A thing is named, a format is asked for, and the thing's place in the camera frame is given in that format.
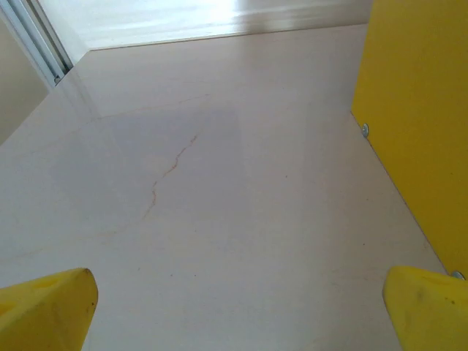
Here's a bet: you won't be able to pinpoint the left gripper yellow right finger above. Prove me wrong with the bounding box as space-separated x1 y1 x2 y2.
382 265 468 351

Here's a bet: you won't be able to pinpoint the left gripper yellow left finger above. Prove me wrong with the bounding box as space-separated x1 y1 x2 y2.
0 268 99 351

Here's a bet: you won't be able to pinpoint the yellow bookshelf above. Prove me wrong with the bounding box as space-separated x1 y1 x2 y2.
350 0 468 279

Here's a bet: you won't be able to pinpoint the aluminium frame post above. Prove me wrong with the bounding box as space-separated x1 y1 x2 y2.
0 0 75 88

